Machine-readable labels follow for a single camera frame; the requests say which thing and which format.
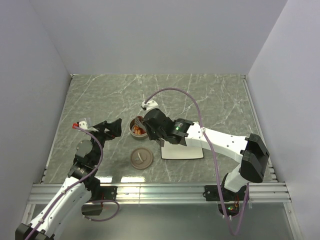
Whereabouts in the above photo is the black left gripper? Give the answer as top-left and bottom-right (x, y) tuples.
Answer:
(87, 118), (121, 164)

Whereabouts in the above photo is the small pork belly piece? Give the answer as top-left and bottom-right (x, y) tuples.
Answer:
(133, 126), (146, 135)

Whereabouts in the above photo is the beige round lid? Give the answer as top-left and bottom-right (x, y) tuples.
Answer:
(130, 147), (154, 170)

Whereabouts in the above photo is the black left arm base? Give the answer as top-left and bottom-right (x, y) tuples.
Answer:
(81, 185), (120, 220)

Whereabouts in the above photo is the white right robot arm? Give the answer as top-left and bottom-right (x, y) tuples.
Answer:
(143, 108), (270, 200)

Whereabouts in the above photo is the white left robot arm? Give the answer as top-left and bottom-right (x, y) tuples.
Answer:
(15, 118), (122, 240)

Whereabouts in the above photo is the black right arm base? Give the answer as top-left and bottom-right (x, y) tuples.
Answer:
(202, 174), (247, 203)

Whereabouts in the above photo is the beige round container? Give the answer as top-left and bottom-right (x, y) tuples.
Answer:
(129, 117), (148, 140)

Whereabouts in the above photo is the white rectangular plate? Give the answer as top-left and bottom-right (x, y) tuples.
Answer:
(160, 137), (204, 160)

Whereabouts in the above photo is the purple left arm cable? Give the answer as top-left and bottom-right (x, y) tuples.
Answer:
(18, 126), (120, 240)

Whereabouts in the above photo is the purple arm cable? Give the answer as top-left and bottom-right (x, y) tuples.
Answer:
(18, 126), (120, 240)
(146, 87), (251, 236)

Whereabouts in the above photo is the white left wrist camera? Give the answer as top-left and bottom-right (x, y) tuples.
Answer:
(72, 117), (98, 132)

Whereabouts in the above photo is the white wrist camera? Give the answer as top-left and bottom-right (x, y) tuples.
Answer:
(72, 117), (98, 132)
(141, 100), (159, 112)

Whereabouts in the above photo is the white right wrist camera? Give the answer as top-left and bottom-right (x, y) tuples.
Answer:
(141, 100), (159, 112)

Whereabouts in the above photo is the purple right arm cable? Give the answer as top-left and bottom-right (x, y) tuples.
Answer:
(146, 87), (251, 236)

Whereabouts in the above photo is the aluminium table edge rail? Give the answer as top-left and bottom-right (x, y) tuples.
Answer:
(27, 182), (292, 205)

